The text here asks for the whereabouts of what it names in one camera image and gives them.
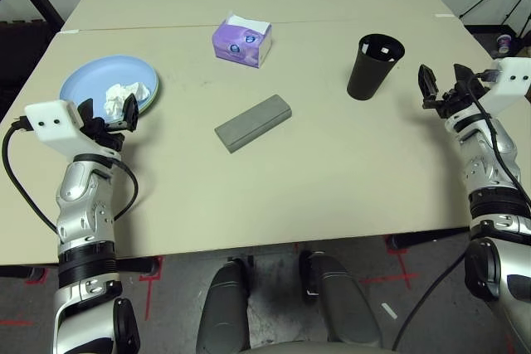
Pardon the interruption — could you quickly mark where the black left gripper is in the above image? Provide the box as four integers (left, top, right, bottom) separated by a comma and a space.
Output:
78, 93, 140, 154

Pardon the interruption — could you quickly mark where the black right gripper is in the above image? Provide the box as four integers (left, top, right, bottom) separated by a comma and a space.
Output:
417, 63, 490, 121

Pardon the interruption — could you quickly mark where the white tissue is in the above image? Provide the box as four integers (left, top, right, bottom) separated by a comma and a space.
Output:
103, 81, 151, 117

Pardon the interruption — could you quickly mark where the blue plate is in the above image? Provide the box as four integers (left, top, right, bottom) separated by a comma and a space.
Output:
59, 54, 159, 117

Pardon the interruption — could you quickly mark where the grey glasses case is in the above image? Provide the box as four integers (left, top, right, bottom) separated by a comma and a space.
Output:
214, 95, 293, 155

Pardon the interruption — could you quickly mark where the green plate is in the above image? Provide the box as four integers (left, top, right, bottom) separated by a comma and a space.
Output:
136, 74, 161, 117

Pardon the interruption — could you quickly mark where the black cup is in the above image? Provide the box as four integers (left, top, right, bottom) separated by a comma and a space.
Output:
346, 33, 406, 101

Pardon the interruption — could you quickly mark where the black foam floor mat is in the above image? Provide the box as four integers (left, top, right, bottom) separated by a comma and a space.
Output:
0, 20, 55, 102

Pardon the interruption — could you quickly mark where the purple tissue pack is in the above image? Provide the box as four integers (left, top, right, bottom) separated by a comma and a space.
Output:
212, 9, 274, 69

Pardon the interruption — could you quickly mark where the red floor tape cross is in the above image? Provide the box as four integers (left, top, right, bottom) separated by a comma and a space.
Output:
360, 248, 420, 289
139, 258, 165, 322

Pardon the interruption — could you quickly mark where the grey left robot leg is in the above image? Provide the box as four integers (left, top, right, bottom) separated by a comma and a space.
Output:
195, 258, 252, 354

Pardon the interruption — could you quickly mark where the grey robot leg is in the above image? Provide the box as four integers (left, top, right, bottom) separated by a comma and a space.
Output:
299, 250, 382, 349
195, 258, 252, 354

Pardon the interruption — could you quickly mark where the grey right robot leg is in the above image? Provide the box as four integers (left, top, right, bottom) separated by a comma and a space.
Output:
299, 250, 382, 349

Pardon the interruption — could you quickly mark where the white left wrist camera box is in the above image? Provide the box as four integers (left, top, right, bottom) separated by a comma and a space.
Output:
23, 99, 109, 160

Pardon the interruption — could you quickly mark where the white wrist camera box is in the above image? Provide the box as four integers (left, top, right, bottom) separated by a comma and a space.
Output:
23, 99, 109, 160
476, 57, 531, 117

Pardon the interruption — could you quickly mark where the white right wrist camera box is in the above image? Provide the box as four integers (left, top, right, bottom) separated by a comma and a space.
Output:
476, 57, 531, 117

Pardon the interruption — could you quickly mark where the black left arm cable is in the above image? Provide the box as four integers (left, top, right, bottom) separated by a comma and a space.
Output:
2, 121, 140, 235

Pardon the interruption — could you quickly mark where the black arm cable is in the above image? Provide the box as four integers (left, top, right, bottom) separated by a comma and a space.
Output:
2, 121, 140, 235
392, 75, 531, 351

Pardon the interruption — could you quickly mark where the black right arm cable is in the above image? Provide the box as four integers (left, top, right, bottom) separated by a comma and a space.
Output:
392, 75, 531, 351

